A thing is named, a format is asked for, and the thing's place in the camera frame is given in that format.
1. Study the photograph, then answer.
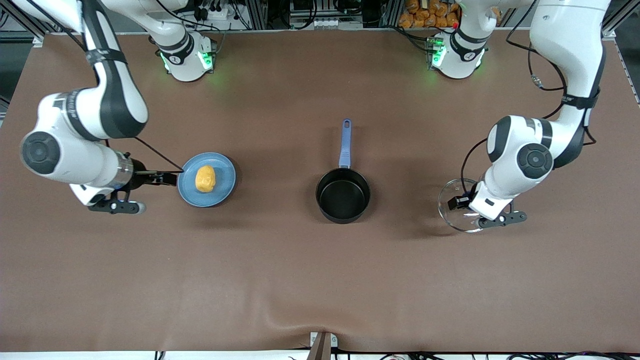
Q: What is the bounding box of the glass lid with blue knob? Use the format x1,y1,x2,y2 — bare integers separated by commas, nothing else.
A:
437,178,493,234

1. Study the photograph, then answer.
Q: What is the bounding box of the yellow potato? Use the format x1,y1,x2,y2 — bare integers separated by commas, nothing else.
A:
195,165,217,194

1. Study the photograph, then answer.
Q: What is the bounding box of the blue round plate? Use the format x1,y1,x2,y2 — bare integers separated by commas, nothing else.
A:
177,152,237,208

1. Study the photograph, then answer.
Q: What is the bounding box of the brown table cloth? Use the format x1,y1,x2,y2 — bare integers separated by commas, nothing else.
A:
0,29,640,354

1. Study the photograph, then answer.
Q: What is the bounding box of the white power strip with plugs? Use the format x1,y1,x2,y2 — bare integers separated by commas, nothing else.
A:
195,0,236,22

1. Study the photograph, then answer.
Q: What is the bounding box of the pile of orange toy foods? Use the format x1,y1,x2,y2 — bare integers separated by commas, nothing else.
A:
398,0,461,29

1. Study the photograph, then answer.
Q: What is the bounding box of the white connector strip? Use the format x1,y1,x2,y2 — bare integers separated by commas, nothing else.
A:
310,18,352,29

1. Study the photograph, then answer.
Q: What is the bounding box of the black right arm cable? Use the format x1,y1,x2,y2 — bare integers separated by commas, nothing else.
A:
131,136,184,174

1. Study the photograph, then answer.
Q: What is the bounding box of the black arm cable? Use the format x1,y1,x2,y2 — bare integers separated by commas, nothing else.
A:
459,0,599,199
131,136,184,174

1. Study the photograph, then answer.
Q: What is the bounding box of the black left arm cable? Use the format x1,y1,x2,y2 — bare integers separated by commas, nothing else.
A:
459,0,599,199

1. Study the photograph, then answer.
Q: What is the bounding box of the dark pot with blue handle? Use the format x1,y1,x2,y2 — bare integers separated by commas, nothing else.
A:
315,118,372,225

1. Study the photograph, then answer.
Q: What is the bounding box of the aluminium frame post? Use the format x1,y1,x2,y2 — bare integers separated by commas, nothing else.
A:
600,0,640,106
382,0,406,28
0,0,76,48
245,0,269,30

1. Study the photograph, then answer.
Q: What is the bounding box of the metal bracket with post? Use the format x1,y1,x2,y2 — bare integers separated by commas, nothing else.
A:
306,331,339,360

